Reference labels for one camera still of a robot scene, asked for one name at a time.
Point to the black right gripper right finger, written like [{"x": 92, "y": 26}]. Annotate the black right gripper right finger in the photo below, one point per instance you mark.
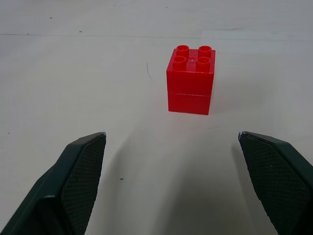
[{"x": 281, "y": 181}]

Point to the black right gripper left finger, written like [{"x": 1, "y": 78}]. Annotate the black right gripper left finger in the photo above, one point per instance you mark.
[{"x": 66, "y": 186}]

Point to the red toy brick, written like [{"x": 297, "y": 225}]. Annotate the red toy brick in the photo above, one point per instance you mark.
[{"x": 189, "y": 83}]

